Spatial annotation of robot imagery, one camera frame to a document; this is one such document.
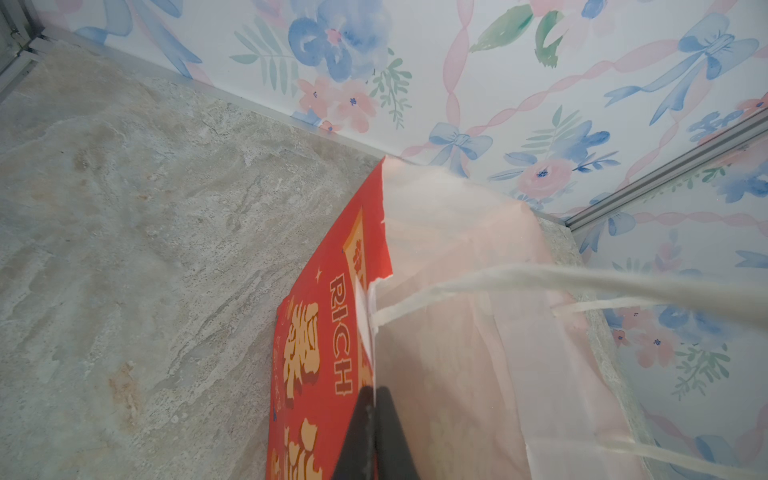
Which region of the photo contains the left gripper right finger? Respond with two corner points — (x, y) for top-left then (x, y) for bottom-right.
(375, 387), (420, 480)

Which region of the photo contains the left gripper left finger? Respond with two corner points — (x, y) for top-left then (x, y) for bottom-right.
(331, 386), (376, 480)

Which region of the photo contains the red paper gift bag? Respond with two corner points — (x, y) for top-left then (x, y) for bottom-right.
(266, 157), (767, 479)

